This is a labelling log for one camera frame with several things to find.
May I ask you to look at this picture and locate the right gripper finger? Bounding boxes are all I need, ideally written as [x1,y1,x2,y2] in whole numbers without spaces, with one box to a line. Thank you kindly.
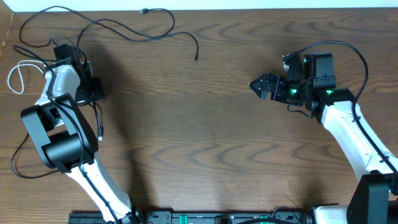
[249,73,278,89]
[250,85,272,100]

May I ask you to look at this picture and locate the long black cable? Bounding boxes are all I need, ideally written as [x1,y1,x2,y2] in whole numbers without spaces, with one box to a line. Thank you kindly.
[9,96,104,180]

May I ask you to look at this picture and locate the white usb cable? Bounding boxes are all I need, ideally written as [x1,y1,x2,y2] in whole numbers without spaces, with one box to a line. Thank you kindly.
[7,60,47,95]

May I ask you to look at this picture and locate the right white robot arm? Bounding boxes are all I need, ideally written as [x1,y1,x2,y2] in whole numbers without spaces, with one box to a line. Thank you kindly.
[249,52,397,223]

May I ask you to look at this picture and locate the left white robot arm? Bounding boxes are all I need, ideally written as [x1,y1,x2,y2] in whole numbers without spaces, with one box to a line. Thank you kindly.
[21,44,146,223]

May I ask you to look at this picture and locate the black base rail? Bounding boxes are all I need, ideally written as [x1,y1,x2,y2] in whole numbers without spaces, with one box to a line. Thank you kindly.
[68,210,312,224]

